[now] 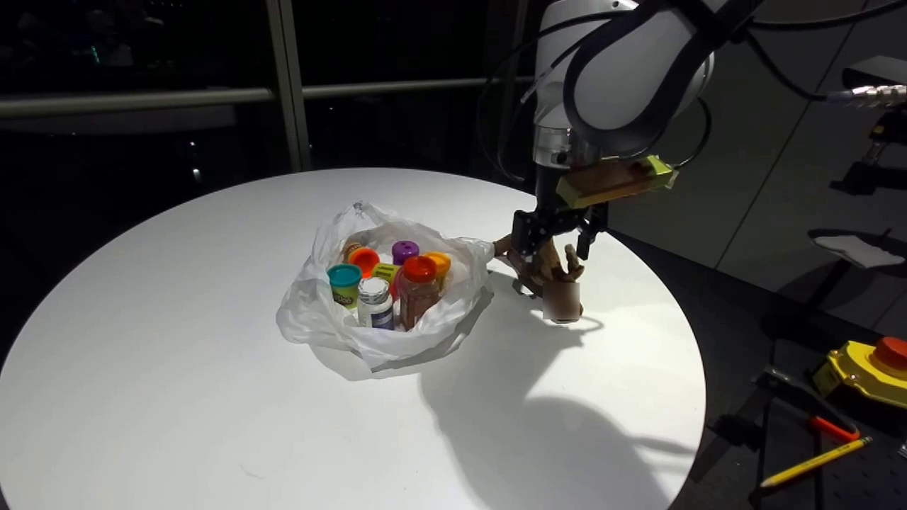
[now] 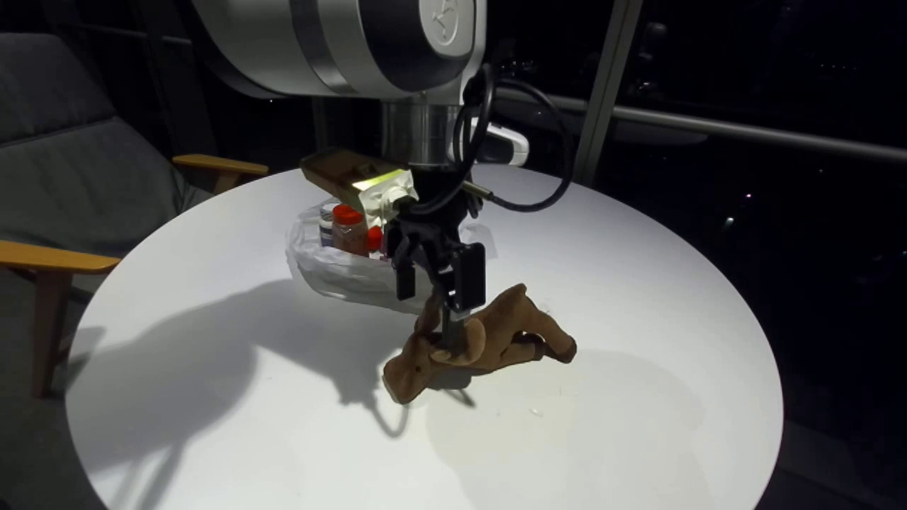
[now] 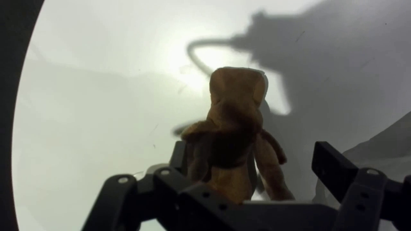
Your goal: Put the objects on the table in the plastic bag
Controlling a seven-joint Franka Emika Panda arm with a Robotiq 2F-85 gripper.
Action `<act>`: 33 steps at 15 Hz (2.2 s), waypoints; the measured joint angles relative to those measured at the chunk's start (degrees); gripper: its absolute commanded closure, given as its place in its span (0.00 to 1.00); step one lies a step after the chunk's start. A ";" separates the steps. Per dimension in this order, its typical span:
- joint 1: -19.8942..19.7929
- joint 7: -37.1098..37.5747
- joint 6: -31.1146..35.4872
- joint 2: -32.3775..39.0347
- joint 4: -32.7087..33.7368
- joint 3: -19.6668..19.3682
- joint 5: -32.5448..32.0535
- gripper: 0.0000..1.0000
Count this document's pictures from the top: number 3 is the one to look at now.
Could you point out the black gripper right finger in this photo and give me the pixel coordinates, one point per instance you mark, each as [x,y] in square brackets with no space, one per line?
[332,168]

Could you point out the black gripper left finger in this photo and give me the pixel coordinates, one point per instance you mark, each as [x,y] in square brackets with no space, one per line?
[180,155]

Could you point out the white plastic bag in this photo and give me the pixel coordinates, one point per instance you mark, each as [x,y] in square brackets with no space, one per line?
[386,145]

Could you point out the brown plush animal toy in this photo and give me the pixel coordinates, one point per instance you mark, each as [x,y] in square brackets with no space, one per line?
[233,128]

